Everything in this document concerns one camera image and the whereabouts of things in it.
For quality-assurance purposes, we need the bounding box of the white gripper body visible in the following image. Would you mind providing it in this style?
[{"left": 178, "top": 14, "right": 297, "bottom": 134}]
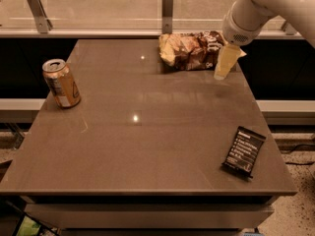
[{"left": 222, "top": 2, "right": 262, "bottom": 46}]

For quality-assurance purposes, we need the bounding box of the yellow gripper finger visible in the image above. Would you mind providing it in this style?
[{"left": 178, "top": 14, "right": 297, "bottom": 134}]
[{"left": 214, "top": 44, "right": 241, "bottom": 80}]

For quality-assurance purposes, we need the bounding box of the brown chip bag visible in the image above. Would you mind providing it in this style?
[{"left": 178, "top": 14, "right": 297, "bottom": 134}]
[{"left": 158, "top": 30, "right": 227, "bottom": 71}]

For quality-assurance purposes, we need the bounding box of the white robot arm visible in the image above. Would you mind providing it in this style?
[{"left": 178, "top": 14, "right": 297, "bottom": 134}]
[{"left": 214, "top": 0, "right": 315, "bottom": 80}]

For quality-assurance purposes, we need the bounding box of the orange soda can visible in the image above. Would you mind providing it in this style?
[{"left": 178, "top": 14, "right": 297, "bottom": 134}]
[{"left": 42, "top": 59, "right": 81, "bottom": 108}]

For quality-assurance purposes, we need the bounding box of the grey table drawer front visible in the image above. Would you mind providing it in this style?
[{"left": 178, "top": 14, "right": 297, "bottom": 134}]
[{"left": 26, "top": 204, "right": 274, "bottom": 229}]

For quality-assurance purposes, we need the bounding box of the green object under table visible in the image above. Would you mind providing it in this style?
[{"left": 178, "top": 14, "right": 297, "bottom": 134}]
[{"left": 12, "top": 216, "right": 51, "bottom": 236}]

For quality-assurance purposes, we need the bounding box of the right metal rail bracket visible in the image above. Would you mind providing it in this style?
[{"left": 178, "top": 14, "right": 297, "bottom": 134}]
[{"left": 282, "top": 21, "right": 297, "bottom": 35}]

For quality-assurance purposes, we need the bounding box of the metal rail bracket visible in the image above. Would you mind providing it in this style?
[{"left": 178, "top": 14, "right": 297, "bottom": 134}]
[
  {"left": 282, "top": 21, "right": 297, "bottom": 35},
  {"left": 27, "top": 0, "right": 53, "bottom": 33},
  {"left": 161, "top": 0, "right": 173, "bottom": 33}
]

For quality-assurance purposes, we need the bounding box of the middle metal rail bracket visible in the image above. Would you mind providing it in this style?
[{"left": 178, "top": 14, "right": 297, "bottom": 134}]
[{"left": 161, "top": 0, "right": 173, "bottom": 33}]

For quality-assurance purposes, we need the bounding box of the left metal rail bracket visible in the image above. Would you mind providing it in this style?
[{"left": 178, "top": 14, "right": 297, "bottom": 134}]
[{"left": 27, "top": 0, "right": 53, "bottom": 33}]

